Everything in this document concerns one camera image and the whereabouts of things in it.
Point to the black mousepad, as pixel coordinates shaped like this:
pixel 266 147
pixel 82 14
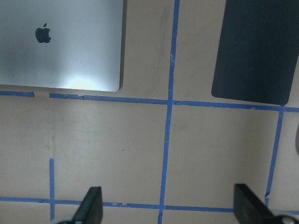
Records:
pixel 258 51

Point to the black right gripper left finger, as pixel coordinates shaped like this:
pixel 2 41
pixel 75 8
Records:
pixel 90 210

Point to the silver laptop notebook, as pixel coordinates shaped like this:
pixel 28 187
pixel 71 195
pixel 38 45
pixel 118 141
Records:
pixel 65 44

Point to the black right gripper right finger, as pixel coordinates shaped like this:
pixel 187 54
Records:
pixel 249 209

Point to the white computer mouse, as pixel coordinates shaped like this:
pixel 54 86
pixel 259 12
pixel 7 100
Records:
pixel 297 140

